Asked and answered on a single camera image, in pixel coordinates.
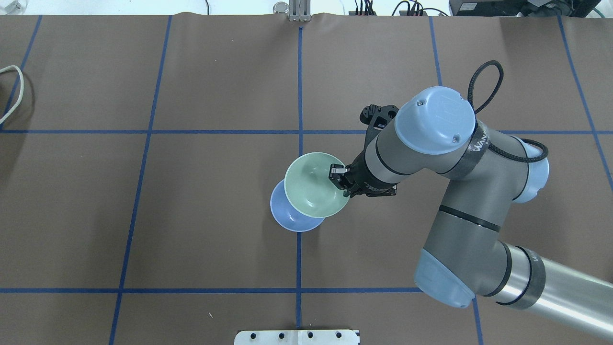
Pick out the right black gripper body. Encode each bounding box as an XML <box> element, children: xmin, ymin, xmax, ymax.
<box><xmin>342</xmin><ymin>163</ymin><xmax>397</xmax><ymax>198</ymax></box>

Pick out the green bowl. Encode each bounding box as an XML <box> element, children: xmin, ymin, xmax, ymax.
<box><xmin>284</xmin><ymin>151</ymin><xmax>350</xmax><ymax>218</ymax></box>

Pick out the blue bowl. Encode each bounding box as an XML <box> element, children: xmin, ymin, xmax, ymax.
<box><xmin>270</xmin><ymin>180</ymin><xmax>325</xmax><ymax>233</ymax></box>

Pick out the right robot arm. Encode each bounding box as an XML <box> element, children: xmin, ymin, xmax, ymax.
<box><xmin>329</xmin><ymin>86</ymin><xmax>612</xmax><ymax>341</ymax></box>

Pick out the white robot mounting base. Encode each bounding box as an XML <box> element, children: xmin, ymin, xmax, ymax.
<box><xmin>234</xmin><ymin>329</ymin><xmax>361</xmax><ymax>345</ymax></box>

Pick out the black device on desk edge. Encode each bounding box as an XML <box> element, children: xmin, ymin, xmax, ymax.
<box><xmin>448</xmin><ymin>0</ymin><xmax>600</xmax><ymax>18</ymax></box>

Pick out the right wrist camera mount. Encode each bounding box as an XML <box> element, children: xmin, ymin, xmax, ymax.
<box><xmin>359</xmin><ymin>104</ymin><xmax>399</xmax><ymax>149</ymax></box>

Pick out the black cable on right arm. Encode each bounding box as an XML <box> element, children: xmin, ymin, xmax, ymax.
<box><xmin>467</xmin><ymin>60</ymin><xmax>549</xmax><ymax>163</ymax></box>

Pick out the aluminium frame post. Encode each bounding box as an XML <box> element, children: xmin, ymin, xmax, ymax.
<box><xmin>288</xmin><ymin>0</ymin><xmax>312</xmax><ymax>22</ymax></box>

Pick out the white toaster power cable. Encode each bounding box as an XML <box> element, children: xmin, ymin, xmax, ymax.
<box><xmin>0</xmin><ymin>65</ymin><xmax>24</xmax><ymax>126</ymax></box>

